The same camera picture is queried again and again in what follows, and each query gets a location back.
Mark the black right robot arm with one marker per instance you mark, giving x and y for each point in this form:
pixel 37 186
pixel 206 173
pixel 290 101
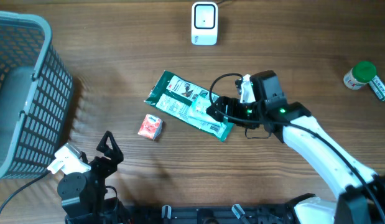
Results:
pixel 358 189

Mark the red tissue pack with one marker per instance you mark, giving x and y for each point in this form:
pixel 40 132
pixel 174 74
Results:
pixel 150 127

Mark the white barcode scanner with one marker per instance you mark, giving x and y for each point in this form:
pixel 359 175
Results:
pixel 204 23

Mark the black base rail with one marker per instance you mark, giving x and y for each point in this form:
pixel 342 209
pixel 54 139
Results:
pixel 259 214

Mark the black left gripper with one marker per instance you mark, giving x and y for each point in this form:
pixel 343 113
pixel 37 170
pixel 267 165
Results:
pixel 115 154

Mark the light green wipes pack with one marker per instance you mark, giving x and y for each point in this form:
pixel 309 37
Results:
pixel 198 108

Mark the small green box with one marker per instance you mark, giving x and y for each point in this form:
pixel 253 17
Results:
pixel 378 87

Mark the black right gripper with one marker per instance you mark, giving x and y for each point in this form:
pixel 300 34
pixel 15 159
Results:
pixel 224 101

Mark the green lid jar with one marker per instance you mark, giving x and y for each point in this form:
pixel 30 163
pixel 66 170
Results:
pixel 360 75

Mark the grey plastic basket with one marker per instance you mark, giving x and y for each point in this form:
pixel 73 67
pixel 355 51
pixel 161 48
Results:
pixel 36 90

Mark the large green 3M package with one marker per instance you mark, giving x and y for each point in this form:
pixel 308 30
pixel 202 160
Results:
pixel 174 95

